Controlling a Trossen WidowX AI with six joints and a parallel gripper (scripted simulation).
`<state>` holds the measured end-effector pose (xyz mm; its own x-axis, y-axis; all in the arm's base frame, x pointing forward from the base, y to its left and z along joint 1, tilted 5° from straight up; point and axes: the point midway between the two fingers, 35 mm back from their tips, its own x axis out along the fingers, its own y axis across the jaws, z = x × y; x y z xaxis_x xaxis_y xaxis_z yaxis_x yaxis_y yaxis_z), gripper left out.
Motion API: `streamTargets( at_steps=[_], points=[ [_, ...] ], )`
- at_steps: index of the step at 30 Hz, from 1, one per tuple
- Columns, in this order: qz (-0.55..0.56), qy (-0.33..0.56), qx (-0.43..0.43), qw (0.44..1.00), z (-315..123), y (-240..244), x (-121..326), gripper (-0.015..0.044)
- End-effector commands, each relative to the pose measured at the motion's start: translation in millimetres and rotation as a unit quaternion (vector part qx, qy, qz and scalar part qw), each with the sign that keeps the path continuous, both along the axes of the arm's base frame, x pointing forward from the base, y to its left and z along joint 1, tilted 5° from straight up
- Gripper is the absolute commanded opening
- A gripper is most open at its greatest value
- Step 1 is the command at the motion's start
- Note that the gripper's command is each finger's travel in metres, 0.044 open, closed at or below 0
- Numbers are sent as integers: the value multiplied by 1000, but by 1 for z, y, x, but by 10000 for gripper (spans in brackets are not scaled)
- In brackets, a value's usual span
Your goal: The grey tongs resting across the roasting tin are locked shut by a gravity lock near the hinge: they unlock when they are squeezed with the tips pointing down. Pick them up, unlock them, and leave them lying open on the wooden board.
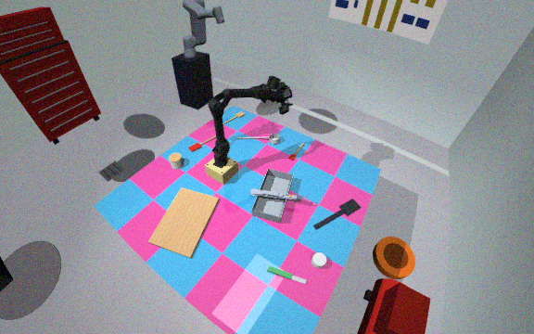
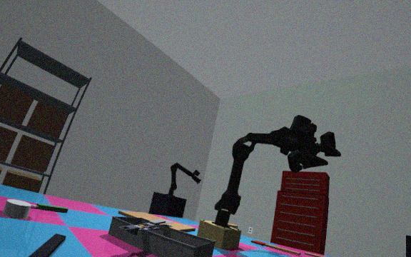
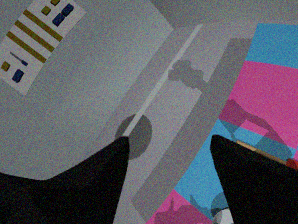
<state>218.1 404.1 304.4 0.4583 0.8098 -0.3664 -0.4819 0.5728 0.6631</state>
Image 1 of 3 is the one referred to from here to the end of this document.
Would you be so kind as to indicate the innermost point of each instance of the beige short cylinder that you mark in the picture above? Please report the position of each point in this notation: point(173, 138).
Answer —
point(176, 161)

